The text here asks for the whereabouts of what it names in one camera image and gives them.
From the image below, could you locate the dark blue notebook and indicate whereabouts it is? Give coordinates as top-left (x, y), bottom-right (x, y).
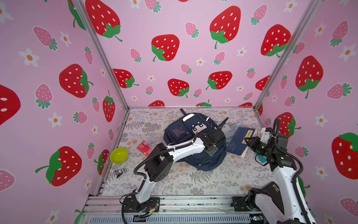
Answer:
top-left (226, 127), bottom-right (257, 158)

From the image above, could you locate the navy blue student backpack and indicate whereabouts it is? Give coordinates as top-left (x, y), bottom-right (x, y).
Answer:
top-left (163, 109), bottom-right (228, 171)

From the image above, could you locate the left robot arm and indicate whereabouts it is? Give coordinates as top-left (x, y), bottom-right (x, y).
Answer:
top-left (122, 113), bottom-right (228, 214)

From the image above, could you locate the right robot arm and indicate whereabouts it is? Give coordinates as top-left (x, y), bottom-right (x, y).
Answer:
top-left (245, 118), bottom-right (316, 224)

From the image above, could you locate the red card pack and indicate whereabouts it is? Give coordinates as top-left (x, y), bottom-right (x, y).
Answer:
top-left (137, 141), bottom-right (155, 157)

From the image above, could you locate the grey calculator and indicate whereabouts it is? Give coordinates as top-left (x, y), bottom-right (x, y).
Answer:
top-left (222, 124), bottom-right (235, 141)

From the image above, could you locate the small eraser block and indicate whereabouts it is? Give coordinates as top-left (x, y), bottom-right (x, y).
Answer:
top-left (257, 155), bottom-right (267, 165)

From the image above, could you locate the green bowl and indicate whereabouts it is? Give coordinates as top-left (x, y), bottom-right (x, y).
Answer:
top-left (110, 147), bottom-right (129, 164)

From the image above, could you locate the small black wrapped candy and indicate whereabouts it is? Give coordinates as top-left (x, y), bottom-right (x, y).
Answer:
top-left (114, 168), bottom-right (126, 178)

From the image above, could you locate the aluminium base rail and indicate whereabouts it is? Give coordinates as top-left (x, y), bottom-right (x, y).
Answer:
top-left (75, 195), bottom-right (268, 224)

